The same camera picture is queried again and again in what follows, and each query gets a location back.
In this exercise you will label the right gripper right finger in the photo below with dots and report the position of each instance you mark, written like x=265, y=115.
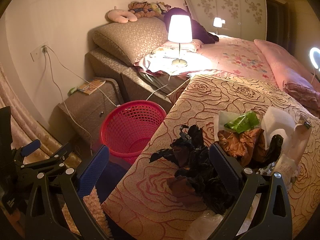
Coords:
x=272, y=219

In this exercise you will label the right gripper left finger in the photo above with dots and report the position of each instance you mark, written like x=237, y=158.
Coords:
x=44, y=218

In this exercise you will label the brown wrapper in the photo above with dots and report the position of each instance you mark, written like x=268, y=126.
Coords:
x=247, y=147

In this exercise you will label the black plastic bag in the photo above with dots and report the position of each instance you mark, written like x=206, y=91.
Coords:
x=202, y=176

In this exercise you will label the white foam block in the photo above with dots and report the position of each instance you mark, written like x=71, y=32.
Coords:
x=277, y=122

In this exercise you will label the green snack wrapper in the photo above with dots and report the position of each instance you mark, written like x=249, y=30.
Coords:
x=243, y=123

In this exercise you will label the beige curtain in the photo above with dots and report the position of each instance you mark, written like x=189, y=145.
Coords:
x=25, y=128

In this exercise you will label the brown bedside cabinet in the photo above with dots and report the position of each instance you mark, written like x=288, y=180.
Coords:
x=86, y=112

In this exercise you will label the small book on cabinet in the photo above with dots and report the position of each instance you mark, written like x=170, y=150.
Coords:
x=91, y=86

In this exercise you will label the red plastic mesh basket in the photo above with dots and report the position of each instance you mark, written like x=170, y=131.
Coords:
x=128, y=128

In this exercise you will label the folded pink quilt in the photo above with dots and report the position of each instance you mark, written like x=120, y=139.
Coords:
x=290, y=75

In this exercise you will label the pink floral bed sheet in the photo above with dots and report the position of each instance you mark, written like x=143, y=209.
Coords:
x=228, y=56

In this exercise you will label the brown patterned headboard cushion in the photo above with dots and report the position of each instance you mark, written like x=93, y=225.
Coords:
x=131, y=41

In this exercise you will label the pink neck pillow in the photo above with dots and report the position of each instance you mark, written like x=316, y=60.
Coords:
x=121, y=16

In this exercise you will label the pink pillow under lamp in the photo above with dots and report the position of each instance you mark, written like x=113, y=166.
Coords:
x=173, y=48

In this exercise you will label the small distant lamp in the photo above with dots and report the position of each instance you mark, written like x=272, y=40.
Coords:
x=218, y=24

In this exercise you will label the brown plush toys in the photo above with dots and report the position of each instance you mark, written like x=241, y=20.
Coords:
x=148, y=10

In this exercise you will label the white shade table lamp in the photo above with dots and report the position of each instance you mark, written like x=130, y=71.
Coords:
x=180, y=31

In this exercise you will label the floral sliding wardrobe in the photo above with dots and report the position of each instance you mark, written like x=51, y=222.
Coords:
x=246, y=19

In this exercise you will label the wall power socket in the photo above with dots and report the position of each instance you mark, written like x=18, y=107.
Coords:
x=37, y=53

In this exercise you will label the white ring light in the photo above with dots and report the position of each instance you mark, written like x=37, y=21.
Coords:
x=314, y=55

